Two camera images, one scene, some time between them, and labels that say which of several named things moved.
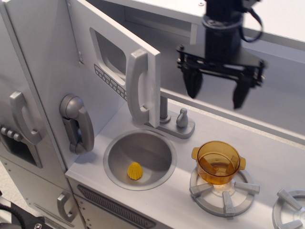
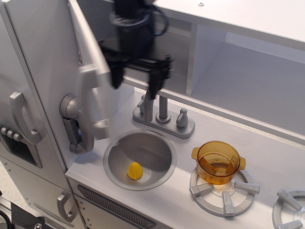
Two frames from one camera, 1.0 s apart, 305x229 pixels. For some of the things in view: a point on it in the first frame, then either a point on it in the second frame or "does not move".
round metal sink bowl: (154, 152) does not move
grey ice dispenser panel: (13, 146) does not move
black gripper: (222, 54) to (136, 48)
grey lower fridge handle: (61, 199) does not move
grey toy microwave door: (127, 66) to (89, 78)
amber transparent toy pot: (218, 162) does not move
